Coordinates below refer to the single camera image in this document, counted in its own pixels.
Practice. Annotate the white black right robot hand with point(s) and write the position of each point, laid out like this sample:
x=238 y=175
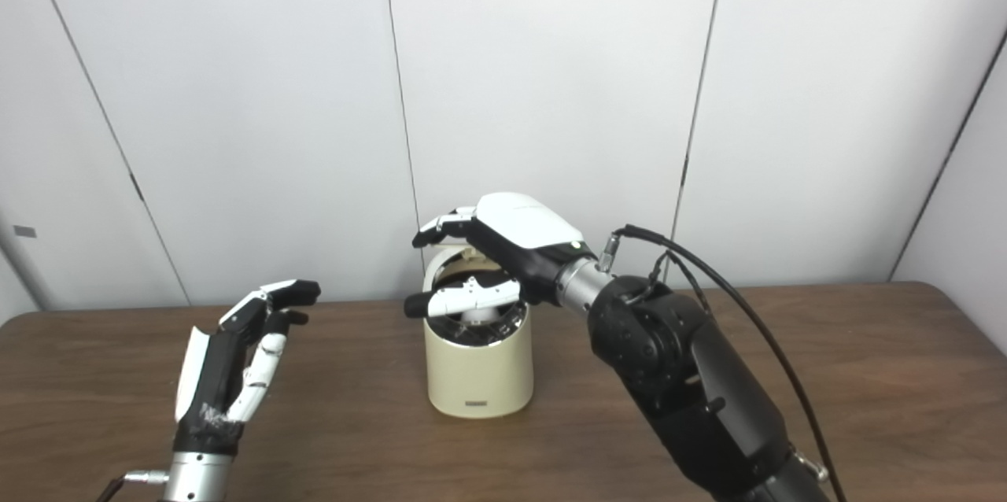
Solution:
x=523 y=230

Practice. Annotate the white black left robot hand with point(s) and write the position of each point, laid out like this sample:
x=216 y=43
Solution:
x=212 y=376

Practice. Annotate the round cream bin lid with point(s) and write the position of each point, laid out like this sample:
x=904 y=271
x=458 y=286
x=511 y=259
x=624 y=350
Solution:
x=470 y=256

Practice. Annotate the small white plastic bottle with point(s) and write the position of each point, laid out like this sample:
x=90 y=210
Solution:
x=480 y=317

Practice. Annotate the cream-colored cylindrical bin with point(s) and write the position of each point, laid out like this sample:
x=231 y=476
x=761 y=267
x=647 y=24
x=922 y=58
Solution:
x=480 y=372

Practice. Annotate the small grey wall plate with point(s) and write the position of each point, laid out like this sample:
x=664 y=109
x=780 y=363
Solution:
x=24 y=231

